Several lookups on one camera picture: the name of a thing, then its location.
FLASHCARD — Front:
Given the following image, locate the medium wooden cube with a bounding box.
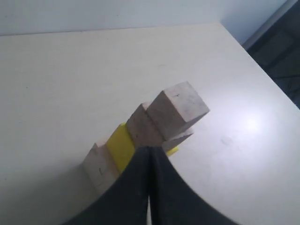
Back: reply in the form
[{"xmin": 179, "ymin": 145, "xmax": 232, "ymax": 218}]
[{"xmin": 126, "ymin": 102, "xmax": 194, "ymax": 152}]

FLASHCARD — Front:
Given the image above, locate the small pale wooden cube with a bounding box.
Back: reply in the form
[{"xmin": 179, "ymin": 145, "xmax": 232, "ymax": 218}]
[{"xmin": 146, "ymin": 81, "xmax": 210, "ymax": 140}]

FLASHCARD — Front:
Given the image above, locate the yellow cube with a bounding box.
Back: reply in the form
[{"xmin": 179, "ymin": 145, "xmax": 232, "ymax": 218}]
[{"xmin": 105, "ymin": 122, "xmax": 180, "ymax": 173}]

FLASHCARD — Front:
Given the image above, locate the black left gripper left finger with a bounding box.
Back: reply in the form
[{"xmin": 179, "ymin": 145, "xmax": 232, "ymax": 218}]
[{"xmin": 64, "ymin": 147, "xmax": 150, "ymax": 225}]

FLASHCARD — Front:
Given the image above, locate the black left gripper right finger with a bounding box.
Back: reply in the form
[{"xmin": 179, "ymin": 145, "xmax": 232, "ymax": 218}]
[{"xmin": 149, "ymin": 147, "xmax": 236, "ymax": 225}]

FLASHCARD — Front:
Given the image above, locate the large pale wooden cube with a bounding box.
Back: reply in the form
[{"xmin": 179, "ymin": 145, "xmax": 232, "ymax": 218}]
[{"xmin": 83, "ymin": 142, "xmax": 120, "ymax": 196}]

